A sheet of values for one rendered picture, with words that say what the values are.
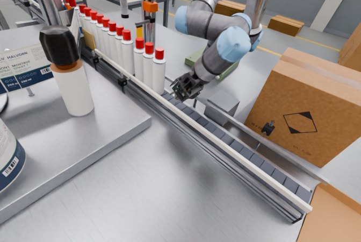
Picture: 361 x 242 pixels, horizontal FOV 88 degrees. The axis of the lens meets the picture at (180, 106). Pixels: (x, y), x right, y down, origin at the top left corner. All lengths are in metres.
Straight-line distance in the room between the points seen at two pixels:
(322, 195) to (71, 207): 0.76
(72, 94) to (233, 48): 0.51
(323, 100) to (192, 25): 0.44
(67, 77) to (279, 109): 0.68
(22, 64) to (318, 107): 0.98
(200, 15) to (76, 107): 0.50
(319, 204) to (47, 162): 0.83
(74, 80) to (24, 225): 0.40
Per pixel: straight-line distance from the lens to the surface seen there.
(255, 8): 0.95
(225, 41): 0.47
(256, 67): 1.31
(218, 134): 0.71
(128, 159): 0.68
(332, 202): 0.82
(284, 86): 0.68
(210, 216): 0.62
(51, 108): 0.83
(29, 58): 0.86
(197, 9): 0.60
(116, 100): 0.80
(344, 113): 0.71
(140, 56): 0.79
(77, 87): 0.68
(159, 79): 0.76
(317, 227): 0.75
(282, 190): 0.64
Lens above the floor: 1.40
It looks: 43 degrees down
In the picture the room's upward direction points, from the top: 9 degrees clockwise
